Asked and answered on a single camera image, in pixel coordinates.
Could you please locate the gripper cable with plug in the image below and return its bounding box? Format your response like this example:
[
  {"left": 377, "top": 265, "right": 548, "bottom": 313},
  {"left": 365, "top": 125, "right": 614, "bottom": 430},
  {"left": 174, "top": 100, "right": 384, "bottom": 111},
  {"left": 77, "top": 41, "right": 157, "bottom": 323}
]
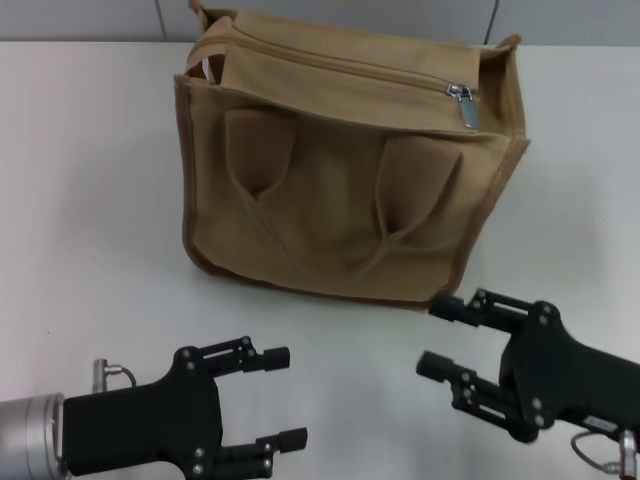
[
  {"left": 89, "top": 357, "right": 137, "bottom": 396},
  {"left": 569, "top": 429, "right": 640, "bottom": 480}
]

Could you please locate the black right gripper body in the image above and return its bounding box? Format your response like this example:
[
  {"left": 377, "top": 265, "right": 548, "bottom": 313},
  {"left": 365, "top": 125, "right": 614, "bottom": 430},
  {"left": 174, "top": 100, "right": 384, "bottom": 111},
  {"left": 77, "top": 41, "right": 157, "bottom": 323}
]
[{"left": 497, "top": 299, "right": 640, "bottom": 444}]

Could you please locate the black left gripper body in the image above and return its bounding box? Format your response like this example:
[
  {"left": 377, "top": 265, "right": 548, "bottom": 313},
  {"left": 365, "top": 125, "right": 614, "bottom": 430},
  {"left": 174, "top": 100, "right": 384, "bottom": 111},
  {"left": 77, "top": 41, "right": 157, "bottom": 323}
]
[{"left": 60, "top": 345, "right": 225, "bottom": 477}]

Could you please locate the khaki canvas food bag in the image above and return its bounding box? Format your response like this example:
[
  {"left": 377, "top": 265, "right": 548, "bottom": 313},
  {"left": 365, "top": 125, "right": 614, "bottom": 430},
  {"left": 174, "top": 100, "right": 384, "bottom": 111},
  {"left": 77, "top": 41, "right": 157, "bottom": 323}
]
[{"left": 173, "top": 0, "right": 531, "bottom": 314}]

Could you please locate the right gripper cable with plug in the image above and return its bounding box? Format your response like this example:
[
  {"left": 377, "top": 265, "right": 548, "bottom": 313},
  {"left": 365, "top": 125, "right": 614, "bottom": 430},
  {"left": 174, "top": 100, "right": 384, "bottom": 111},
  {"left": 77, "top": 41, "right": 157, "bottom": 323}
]
[{"left": 569, "top": 429, "right": 640, "bottom": 480}]

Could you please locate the left gripper cable with plug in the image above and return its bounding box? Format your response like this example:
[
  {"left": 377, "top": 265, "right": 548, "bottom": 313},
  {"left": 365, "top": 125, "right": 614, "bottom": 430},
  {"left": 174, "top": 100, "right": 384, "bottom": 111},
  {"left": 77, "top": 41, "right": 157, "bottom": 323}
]
[{"left": 89, "top": 357, "right": 137, "bottom": 396}]

